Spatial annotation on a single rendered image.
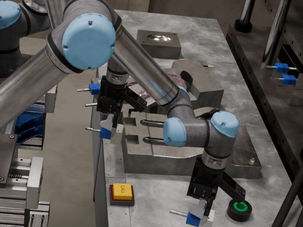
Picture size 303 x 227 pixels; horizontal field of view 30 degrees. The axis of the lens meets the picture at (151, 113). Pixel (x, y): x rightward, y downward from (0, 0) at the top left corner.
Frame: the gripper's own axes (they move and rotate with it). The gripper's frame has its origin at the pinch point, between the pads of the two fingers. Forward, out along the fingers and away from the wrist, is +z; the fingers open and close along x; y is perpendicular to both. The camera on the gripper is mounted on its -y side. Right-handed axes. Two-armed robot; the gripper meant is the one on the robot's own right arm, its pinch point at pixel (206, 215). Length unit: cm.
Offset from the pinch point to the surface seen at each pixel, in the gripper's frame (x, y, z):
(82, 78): -206, 100, 95
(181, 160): -32.6, 12.0, 7.6
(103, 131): -27.4, 40.3, 0.6
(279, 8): -135, -12, -16
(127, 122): -47, 36, 9
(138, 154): -27.3, 26.9, 6.3
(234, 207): -20.1, -9.4, 11.4
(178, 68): -91, 25, 5
